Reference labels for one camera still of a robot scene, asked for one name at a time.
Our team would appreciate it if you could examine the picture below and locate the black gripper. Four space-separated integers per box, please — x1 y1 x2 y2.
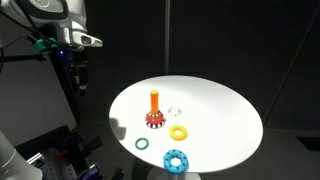
69 61 91 98

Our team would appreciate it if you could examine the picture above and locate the thin green ring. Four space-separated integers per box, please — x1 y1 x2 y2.
134 137 150 151

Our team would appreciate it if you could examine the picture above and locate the white robot base link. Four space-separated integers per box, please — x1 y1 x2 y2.
0 129 44 180

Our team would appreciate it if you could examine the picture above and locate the perforated metal breadboard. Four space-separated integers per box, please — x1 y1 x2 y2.
26 146 88 180

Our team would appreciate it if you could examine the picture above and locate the black vertical post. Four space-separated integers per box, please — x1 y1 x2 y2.
48 49 82 125

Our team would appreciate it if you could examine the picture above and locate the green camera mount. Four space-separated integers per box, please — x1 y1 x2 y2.
32 37 60 53

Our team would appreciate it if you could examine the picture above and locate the orange clamp handle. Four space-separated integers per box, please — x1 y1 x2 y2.
54 149 70 159

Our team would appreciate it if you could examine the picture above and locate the black camera stand bar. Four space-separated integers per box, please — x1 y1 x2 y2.
0 53 48 64

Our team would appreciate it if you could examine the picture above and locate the orange stand post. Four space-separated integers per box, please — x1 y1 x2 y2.
149 89 160 115

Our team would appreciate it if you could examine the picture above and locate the small beaded ring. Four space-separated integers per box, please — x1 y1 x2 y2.
148 109 163 118

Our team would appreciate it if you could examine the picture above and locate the red toy ring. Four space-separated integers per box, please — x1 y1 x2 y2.
145 112 166 124

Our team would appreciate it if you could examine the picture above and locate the black white checkered ring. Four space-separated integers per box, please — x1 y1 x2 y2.
146 119 166 130

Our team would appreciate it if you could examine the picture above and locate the silver metal rail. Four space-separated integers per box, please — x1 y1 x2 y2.
25 152 45 165

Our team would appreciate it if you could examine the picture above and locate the purple tool handle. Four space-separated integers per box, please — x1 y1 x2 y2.
79 164 105 180

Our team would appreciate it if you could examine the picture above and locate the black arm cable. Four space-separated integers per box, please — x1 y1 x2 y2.
0 9 38 36
13 0 51 41

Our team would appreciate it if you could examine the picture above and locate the clear plastic ring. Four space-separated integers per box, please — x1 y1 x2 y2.
167 105 183 117

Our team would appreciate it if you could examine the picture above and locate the yellow ridged ring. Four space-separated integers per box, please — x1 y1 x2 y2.
169 124 188 141

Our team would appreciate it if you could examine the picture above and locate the blue dotted ring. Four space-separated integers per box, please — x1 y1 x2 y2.
162 149 190 174

